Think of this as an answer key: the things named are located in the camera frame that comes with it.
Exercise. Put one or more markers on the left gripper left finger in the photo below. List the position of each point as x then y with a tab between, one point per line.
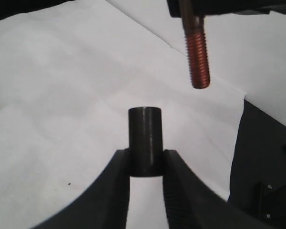
105	198

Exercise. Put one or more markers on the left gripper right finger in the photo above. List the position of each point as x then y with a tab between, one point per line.
188	200

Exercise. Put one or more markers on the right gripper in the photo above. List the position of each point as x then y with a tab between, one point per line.
228	6

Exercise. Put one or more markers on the copper threaded bolt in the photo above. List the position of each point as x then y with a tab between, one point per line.
197	52

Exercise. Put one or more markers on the black cylindrical sleeve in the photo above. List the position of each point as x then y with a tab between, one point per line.
145	143

